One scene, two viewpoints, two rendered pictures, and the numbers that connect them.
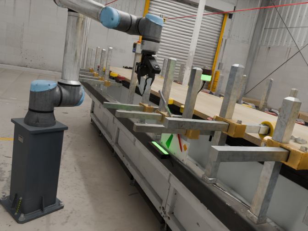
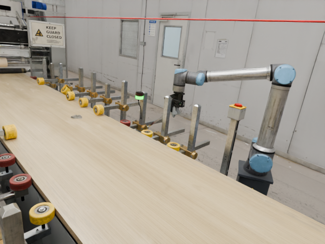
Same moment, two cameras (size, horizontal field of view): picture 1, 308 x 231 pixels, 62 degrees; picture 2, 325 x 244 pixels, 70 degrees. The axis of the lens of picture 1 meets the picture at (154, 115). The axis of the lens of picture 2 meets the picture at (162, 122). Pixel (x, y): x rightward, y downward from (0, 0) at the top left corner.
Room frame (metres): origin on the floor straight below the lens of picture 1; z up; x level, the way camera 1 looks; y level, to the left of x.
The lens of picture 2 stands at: (2.88, -0.60, 1.51)
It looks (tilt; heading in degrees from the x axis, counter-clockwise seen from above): 19 degrees down; 160
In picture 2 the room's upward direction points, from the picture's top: 6 degrees clockwise
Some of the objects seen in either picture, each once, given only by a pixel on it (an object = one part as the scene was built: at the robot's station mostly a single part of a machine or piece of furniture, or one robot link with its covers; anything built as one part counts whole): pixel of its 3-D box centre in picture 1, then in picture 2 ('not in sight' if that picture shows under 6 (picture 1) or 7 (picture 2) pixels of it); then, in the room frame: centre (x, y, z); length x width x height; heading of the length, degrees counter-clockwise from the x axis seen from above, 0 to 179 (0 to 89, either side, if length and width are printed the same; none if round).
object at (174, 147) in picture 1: (173, 143); not in sight; (1.20, -0.12, 0.75); 0.26 x 0.01 x 0.10; 27
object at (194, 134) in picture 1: (187, 129); (139, 126); (1.17, -0.17, 0.85); 0.14 x 0.06 x 0.05; 27
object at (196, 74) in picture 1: (186, 118); (141, 121); (1.19, -0.16, 0.90); 0.04 x 0.04 x 0.48; 27
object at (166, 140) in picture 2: (162, 116); (161, 137); (1.39, -0.05, 0.84); 0.14 x 0.06 x 0.05; 27
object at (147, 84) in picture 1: (145, 85); (174, 112); (1.29, 0.07, 1.00); 0.06 x 0.03 x 0.09; 29
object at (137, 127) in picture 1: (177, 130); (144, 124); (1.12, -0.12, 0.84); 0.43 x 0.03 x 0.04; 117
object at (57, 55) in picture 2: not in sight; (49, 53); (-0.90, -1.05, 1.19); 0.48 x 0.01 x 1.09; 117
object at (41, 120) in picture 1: (41, 115); (256, 164); (1.58, 0.72, 0.65); 0.19 x 0.19 x 0.10
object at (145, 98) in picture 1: (146, 91); (192, 139); (1.63, 0.07, 0.92); 0.04 x 0.04 x 0.48; 27
